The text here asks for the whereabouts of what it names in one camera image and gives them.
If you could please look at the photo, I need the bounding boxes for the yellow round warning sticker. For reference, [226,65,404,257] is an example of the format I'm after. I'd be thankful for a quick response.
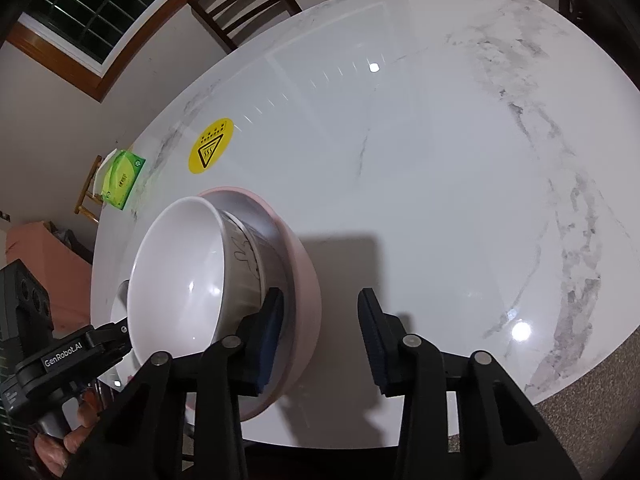
[188,117,235,175]

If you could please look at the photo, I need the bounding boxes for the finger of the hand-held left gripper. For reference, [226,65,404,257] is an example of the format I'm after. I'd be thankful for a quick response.
[92,321,133,371]

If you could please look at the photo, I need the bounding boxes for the pink bowl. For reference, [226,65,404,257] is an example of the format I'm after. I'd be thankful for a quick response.
[185,186,322,421]

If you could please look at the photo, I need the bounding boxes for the orange cloth covered furniture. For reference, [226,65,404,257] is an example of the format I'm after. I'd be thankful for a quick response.
[6,221,93,311]

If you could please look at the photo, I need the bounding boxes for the person's left hand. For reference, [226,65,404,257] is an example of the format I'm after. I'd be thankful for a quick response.
[32,387,108,478]

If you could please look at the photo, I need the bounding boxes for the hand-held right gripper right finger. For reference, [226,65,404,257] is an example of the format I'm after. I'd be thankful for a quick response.
[357,287,583,480]

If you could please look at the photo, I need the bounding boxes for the white bowl with blue cartoon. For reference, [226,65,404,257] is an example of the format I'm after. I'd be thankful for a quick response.
[126,196,292,368]

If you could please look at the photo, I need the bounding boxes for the green tissue box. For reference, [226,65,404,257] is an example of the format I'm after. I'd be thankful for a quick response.
[97,149,147,211]

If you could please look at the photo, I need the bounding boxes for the bamboo chair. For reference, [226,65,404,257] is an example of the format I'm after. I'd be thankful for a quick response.
[74,156,103,225]

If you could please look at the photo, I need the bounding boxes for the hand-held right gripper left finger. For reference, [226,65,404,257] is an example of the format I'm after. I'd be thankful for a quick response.
[65,287,286,480]

